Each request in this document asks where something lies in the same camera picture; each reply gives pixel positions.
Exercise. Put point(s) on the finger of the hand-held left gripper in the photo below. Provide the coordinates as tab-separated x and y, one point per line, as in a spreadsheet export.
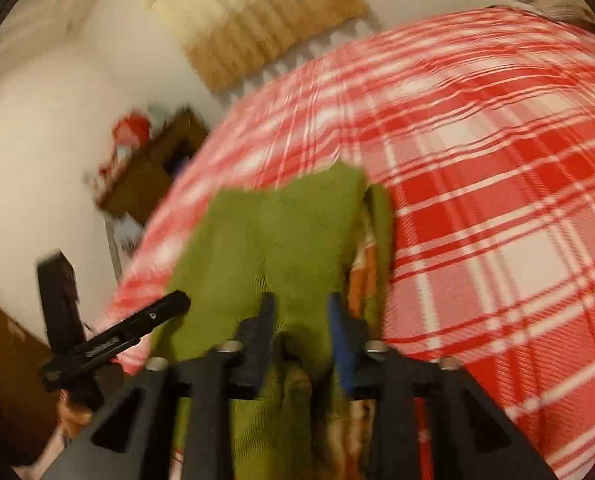
142	320
60	305

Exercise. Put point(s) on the grey metal pole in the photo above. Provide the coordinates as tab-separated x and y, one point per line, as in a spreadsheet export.
113	250

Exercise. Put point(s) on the red plaid blanket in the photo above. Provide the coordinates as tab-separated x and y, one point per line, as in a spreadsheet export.
477	210

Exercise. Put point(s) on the orange patterned cloth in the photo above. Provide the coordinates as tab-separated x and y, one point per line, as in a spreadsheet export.
75	420

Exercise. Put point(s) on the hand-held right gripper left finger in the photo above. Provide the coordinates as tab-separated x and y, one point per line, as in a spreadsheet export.
266	330

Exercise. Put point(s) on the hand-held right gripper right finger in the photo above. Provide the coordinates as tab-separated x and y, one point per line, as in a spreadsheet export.
341	340

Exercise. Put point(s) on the brown wooden nightstand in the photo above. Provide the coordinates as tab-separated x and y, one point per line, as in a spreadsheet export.
152	175

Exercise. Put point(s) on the green striped knit sweater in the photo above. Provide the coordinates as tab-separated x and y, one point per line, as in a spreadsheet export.
277	240

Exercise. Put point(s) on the brown wooden door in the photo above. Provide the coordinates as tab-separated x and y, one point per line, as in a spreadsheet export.
2	360

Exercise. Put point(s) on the beige patterned curtain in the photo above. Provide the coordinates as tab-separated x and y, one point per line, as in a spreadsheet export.
257	25

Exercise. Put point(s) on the red and white clutter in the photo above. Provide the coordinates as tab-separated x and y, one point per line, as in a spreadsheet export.
131	132

